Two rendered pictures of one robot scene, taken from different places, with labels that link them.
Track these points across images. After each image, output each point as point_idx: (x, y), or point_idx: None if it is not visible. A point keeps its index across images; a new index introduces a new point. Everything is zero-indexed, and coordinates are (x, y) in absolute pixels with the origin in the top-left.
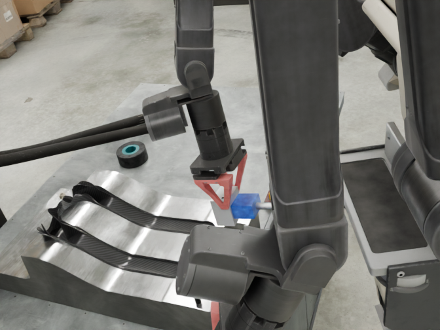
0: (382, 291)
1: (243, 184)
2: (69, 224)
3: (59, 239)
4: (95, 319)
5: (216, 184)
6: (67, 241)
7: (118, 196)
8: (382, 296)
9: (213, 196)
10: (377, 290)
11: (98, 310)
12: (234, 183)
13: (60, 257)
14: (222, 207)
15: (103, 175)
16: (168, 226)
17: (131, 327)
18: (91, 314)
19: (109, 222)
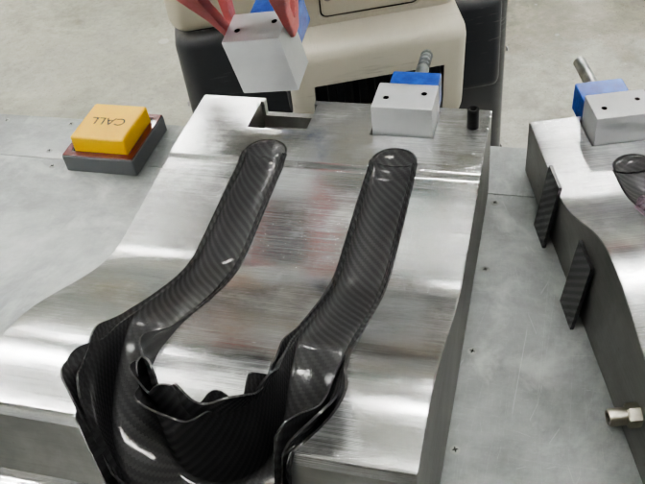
0: (349, 55)
1: (39, 219)
2: (275, 358)
3: (347, 360)
4: (470, 416)
5: (16, 268)
6: (350, 346)
7: (131, 306)
8: (342, 77)
9: (289, 6)
10: (312, 104)
11: (452, 399)
12: (25, 235)
13: (408, 355)
14: (296, 26)
15: (22, 352)
16: (237, 229)
17: (477, 332)
18: (456, 432)
19: (238, 309)
